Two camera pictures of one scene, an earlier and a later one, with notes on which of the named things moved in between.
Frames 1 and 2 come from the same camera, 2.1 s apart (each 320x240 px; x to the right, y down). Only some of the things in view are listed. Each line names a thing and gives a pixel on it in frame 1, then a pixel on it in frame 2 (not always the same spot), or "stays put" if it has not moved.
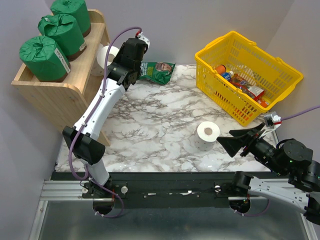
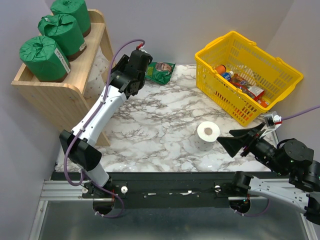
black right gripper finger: (238, 133) stays put
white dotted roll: (98, 69) -> (95, 83)
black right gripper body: (262, 149) stays put
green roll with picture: (43, 58) stays put
